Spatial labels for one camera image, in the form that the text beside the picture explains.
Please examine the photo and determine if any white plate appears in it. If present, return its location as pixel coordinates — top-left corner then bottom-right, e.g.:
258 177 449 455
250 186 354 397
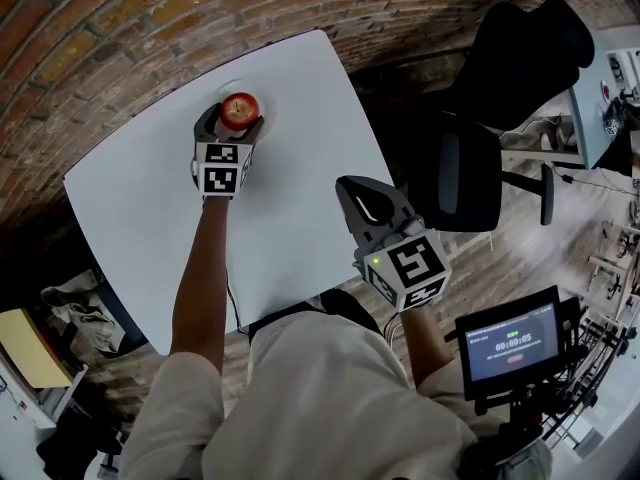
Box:
211 78 278 138

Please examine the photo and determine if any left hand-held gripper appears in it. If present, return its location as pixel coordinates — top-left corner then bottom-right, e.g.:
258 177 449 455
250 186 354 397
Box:
191 102 266 200

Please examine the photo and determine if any light blue table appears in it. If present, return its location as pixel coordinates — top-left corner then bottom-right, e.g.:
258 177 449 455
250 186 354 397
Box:
566 46 640 170

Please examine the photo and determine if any person's left forearm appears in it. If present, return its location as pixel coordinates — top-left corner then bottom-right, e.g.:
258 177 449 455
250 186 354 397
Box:
168 196 232 370

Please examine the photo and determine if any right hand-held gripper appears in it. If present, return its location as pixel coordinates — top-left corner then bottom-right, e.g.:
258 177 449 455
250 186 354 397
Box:
334 175 453 314

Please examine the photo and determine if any red apple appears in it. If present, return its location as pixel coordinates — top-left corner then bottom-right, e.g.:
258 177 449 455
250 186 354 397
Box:
220 92 262 132

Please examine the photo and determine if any yellow desk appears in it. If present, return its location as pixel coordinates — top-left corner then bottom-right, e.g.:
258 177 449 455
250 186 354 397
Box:
0 307 75 390

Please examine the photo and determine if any black cable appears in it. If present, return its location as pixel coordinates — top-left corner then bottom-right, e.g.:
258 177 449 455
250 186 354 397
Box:
225 266 252 335

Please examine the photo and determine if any black office chair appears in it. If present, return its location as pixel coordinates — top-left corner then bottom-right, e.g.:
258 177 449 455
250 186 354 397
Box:
406 0 597 234

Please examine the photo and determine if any white table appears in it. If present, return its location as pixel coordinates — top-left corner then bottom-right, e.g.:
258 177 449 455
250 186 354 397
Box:
62 28 397 357

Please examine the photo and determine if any black monitor mount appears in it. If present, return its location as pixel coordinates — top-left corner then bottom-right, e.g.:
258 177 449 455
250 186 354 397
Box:
473 386 554 469

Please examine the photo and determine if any person's white shirt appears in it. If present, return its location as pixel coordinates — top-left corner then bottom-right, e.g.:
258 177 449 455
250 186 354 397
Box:
117 311 554 480

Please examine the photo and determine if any person's right forearm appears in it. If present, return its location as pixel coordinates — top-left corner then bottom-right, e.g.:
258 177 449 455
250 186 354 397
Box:
398 302 454 388

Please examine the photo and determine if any black monitor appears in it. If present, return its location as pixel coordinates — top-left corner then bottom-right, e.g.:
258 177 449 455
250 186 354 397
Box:
454 284 575 402

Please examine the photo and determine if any grey cloth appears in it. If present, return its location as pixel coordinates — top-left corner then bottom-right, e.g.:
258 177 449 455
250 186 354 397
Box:
39 267 127 355

